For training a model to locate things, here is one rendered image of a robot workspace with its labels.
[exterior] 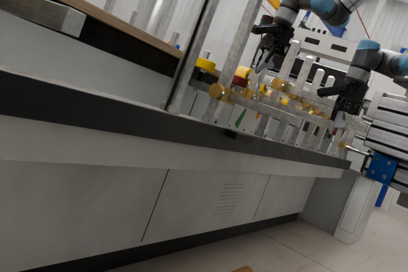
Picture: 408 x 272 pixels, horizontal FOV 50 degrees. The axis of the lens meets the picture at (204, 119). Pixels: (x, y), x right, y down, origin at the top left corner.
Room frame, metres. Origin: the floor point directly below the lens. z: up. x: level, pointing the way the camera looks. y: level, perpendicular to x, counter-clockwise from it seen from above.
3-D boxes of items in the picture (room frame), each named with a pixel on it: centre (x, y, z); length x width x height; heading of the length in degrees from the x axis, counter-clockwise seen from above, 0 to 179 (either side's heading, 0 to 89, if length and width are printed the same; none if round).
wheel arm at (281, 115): (1.51, -0.10, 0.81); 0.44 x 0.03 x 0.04; 61
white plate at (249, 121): (1.69, -0.15, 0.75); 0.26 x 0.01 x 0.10; 151
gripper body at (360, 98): (1.59, -0.47, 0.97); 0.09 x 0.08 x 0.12; 61
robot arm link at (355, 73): (1.60, -0.47, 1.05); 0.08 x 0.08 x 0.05
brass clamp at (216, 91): (1.53, -0.03, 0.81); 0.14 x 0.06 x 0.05; 151
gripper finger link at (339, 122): (1.58, -0.46, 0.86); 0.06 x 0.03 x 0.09; 61
